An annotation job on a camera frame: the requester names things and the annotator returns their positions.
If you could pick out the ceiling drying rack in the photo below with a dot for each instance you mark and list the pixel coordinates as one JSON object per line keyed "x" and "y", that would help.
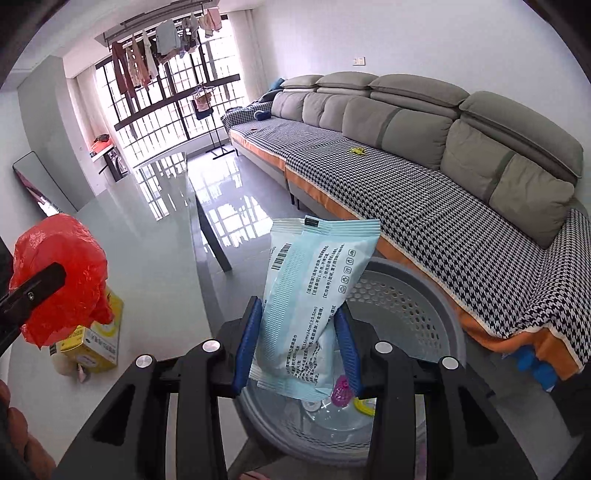
{"x": 120, "y": 32}

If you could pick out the floor mirror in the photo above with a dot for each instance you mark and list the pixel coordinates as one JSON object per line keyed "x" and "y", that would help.
{"x": 37, "y": 180}

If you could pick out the white curtain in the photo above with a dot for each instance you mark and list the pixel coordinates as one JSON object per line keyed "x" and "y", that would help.
{"x": 244, "y": 50}

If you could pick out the houndstooth sofa cover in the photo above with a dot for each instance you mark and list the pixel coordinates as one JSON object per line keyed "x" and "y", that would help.
{"x": 415, "y": 203}

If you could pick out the grey sofa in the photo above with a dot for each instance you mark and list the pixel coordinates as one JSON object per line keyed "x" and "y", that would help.
{"x": 461, "y": 143}

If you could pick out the red plastic bag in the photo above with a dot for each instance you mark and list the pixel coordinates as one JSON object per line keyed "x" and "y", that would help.
{"x": 69, "y": 258}

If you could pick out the grey perforated plastic basket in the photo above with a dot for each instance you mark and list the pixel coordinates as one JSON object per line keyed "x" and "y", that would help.
{"x": 415, "y": 295}

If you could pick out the yellow cardboard box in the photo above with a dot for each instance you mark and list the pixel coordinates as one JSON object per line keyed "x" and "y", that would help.
{"x": 92, "y": 350}

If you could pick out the dark blue small item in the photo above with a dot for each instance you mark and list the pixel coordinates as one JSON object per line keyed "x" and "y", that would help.
{"x": 261, "y": 116}

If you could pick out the black window grille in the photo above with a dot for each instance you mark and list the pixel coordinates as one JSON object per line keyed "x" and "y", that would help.
{"x": 152, "y": 110}

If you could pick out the person's left hand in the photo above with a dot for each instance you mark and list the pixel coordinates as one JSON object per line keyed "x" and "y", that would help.
{"x": 23, "y": 436}

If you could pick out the light blue packet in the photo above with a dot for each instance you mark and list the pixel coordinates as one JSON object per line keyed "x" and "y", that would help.
{"x": 304, "y": 286}

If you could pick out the blue plastic object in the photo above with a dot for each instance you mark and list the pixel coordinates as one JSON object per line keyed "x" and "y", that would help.
{"x": 535, "y": 367}

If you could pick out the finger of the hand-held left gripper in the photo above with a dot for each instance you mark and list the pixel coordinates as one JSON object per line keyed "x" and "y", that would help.
{"x": 32, "y": 290}

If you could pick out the orange bag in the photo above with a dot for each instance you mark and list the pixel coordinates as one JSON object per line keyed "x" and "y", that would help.
{"x": 101, "y": 144}

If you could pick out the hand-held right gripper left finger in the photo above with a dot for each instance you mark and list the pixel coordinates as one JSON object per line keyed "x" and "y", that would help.
{"x": 247, "y": 341}

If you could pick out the brown round coconut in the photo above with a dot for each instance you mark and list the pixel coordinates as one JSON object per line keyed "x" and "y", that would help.
{"x": 62, "y": 364}

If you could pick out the pink plastic mesh cup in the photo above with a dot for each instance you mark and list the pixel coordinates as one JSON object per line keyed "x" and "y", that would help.
{"x": 341, "y": 390}

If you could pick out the yellow plastic bowl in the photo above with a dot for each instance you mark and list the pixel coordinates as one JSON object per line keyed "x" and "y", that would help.
{"x": 364, "y": 406}

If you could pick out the small white lid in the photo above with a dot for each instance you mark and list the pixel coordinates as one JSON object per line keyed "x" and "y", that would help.
{"x": 313, "y": 406}

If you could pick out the row of hanging clothes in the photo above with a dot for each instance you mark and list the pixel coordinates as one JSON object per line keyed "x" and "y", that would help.
{"x": 161, "y": 41}

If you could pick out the blue cushion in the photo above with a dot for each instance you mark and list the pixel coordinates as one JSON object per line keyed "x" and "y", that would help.
{"x": 276, "y": 85}

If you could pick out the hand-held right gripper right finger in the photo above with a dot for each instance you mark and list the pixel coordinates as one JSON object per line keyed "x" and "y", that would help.
{"x": 347, "y": 350}

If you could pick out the standing clothes rack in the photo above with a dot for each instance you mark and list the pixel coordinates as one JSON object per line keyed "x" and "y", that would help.
{"x": 203, "y": 104}

